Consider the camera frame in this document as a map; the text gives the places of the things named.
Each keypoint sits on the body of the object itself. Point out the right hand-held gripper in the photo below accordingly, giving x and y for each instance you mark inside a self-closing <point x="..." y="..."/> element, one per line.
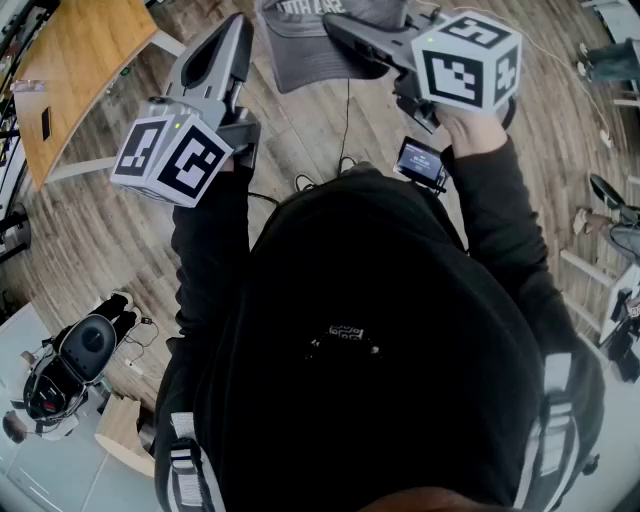
<point x="455" y="75"/>

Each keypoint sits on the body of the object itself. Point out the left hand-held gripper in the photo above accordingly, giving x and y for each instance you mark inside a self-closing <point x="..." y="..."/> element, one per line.
<point x="172" y="160"/>

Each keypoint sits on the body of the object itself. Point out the grey baseball cap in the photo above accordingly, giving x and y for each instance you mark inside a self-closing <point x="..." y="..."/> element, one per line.
<point x="300" y="55"/>

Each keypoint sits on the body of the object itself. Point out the person's left forearm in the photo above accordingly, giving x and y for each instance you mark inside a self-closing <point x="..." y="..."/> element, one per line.
<point x="210" y="240"/>

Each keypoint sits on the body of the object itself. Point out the person's right forearm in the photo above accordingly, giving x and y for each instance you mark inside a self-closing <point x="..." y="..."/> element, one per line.
<point x="495" y="200"/>

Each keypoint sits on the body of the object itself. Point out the person's right shoe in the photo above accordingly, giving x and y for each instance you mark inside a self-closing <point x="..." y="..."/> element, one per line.
<point x="347" y="164"/>

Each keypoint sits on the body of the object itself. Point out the person's shoe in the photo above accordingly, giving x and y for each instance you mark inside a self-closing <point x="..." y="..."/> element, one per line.
<point x="347" y="164"/>
<point x="304" y="182"/>

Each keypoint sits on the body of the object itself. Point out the small black screen device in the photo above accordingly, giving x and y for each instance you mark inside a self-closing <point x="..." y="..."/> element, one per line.
<point x="419" y="162"/>

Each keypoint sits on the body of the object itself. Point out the wooden table with white legs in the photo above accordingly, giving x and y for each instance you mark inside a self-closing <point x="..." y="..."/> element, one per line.
<point x="80" y="65"/>

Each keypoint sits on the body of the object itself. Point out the person's left shoe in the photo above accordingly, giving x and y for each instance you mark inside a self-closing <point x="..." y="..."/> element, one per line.
<point x="304" y="182"/>

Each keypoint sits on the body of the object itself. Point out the dark smartphone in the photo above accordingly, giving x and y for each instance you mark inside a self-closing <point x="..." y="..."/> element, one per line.
<point x="46" y="123"/>

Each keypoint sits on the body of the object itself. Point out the person's black hoodie torso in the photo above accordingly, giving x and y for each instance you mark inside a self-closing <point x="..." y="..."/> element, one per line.
<point x="375" y="280"/>

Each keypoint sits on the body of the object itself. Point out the black stool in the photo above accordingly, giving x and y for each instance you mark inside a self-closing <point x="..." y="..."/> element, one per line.
<point x="14" y="230"/>

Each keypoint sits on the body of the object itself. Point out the white power strip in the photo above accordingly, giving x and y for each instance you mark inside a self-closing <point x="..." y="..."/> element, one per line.
<point x="135" y="366"/>

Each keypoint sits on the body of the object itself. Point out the light wooden box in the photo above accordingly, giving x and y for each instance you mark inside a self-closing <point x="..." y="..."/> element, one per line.
<point x="122" y="430"/>

